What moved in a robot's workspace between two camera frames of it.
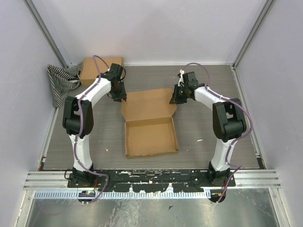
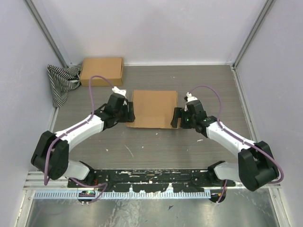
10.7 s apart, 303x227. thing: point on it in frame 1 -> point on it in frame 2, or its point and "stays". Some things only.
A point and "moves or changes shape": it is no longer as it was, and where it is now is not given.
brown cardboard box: x=149 y=128 moves or changes shape
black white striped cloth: x=62 y=80 stays
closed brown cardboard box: x=89 y=72 stays
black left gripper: x=118 y=98 -> x=129 y=117
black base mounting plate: x=152 y=180 stays
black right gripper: x=175 y=99 -> x=179 y=112
